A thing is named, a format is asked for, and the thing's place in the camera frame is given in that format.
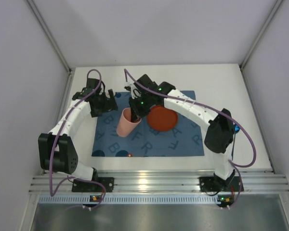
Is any red round plate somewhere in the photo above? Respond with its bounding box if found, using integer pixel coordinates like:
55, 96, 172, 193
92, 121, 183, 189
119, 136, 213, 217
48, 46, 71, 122
146, 105, 179, 132

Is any pink plastic cup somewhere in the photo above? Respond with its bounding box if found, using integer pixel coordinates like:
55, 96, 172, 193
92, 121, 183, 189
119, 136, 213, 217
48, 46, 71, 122
116, 108, 142, 137

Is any blue letter-print placemat cloth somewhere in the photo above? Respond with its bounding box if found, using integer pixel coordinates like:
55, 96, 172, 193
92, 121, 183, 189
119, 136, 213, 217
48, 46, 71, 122
92, 92, 204, 157

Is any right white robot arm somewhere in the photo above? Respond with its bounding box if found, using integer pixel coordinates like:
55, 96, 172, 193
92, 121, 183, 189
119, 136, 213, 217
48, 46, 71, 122
124, 75, 234, 180

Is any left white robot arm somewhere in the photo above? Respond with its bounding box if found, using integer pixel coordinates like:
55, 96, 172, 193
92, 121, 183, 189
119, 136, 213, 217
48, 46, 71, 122
38, 78, 118, 180

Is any blue spoon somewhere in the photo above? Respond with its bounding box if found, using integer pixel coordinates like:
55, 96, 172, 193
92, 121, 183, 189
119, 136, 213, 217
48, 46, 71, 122
234, 124, 240, 134

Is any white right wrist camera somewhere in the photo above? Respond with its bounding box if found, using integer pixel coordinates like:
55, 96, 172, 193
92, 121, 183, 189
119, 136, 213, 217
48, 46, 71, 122
124, 82, 141, 99

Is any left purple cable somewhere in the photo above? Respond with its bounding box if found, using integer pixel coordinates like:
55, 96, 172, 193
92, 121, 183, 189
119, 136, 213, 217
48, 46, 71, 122
49, 69, 108, 211

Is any purple cable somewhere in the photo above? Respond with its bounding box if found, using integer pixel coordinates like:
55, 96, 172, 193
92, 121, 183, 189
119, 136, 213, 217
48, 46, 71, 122
124, 68, 257, 210
49, 69, 108, 211

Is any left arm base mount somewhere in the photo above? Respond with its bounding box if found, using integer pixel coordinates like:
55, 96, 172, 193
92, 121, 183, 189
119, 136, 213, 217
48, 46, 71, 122
71, 177, 115, 193

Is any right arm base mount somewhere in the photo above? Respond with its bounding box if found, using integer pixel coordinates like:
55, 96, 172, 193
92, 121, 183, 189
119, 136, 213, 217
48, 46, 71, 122
199, 176, 244, 193

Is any perforated cable tray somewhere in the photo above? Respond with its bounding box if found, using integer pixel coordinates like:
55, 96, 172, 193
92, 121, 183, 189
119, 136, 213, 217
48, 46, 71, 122
39, 193, 233, 205

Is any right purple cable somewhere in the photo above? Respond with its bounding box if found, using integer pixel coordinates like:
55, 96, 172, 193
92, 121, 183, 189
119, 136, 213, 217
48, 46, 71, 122
124, 68, 257, 210

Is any aluminium mounting rail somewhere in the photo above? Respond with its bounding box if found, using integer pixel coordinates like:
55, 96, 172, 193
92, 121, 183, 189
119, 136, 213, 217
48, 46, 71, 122
30, 156, 289, 193

